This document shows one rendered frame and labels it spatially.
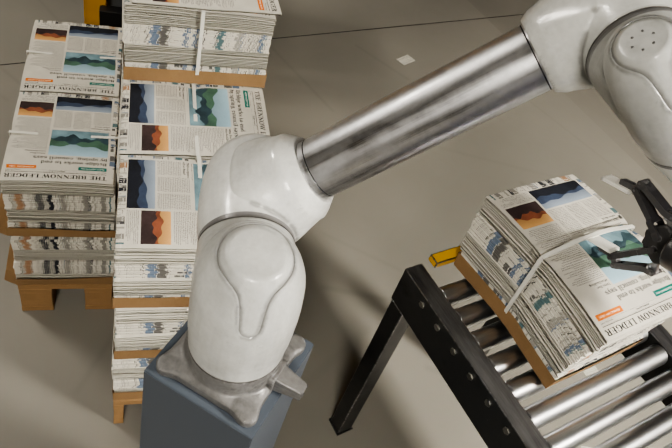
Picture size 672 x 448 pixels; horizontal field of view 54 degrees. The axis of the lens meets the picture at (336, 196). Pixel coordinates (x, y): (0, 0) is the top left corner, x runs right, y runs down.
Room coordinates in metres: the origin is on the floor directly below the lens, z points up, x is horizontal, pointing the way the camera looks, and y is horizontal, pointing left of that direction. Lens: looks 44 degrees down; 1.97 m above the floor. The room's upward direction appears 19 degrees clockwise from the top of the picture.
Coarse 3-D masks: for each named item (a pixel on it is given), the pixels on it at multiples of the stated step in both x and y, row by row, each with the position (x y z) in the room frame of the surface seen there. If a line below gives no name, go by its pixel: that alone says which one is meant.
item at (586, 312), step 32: (640, 256) 1.08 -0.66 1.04; (544, 288) 0.95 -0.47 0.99; (576, 288) 0.93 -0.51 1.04; (608, 288) 0.96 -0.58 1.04; (640, 288) 0.99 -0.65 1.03; (544, 320) 0.92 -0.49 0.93; (576, 320) 0.88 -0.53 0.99; (608, 320) 0.88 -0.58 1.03; (640, 320) 0.91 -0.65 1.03; (544, 352) 0.88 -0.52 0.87; (576, 352) 0.85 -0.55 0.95; (608, 352) 0.95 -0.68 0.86
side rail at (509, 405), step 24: (408, 288) 1.02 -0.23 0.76; (432, 288) 1.01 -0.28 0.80; (408, 312) 0.99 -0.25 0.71; (432, 312) 0.95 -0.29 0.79; (432, 336) 0.93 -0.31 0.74; (456, 336) 0.90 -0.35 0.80; (432, 360) 0.90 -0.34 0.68; (456, 360) 0.87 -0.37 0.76; (480, 360) 0.86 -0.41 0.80; (456, 384) 0.84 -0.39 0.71; (480, 384) 0.81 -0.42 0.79; (504, 384) 0.82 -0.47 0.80; (480, 408) 0.79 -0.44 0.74; (504, 408) 0.77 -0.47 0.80; (480, 432) 0.76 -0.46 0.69; (504, 432) 0.73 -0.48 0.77; (528, 432) 0.73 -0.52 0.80
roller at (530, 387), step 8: (520, 376) 0.86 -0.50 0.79; (528, 376) 0.86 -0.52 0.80; (536, 376) 0.87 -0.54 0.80; (512, 384) 0.83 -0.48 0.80; (520, 384) 0.84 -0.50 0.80; (528, 384) 0.84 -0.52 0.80; (536, 384) 0.85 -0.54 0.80; (512, 392) 0.81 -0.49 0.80; (520, 392) 0.82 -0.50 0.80; (528, 392) 0.83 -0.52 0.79; (536, 392) 0.84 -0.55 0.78; (520, 400) 0.81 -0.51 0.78
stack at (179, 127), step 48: (144, 96) 1.29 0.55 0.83; (192, 96) 1.35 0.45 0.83; (240, 96) 1.42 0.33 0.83; (144, 144) 1.13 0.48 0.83; (192, 144) 1.18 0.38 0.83; (144, 192) 0.98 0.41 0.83; (192, 192) 1.03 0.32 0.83; (144, 240) 0.85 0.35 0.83; (192, 240) 0.90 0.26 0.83; (144, 288) 0.83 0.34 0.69; (144, 336) 0.84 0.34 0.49
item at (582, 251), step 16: (608, 224) 1.15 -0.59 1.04; (624, 224) 1.17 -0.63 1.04; (560, 240) 1.05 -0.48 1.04; (608, 240) 1.09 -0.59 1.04; (624, 240) 1.11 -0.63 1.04; (528, 256) 1.00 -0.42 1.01; (560, 256) 1.00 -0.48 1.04; (576, 256) 1.01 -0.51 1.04; (592, 256) 1.03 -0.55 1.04; (528, 272) 0.99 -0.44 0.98; (544, 272) 0.97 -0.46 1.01; (512, 288) 0.99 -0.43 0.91; (528, 288) 0.97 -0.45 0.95; (512, 304) 0.97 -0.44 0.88
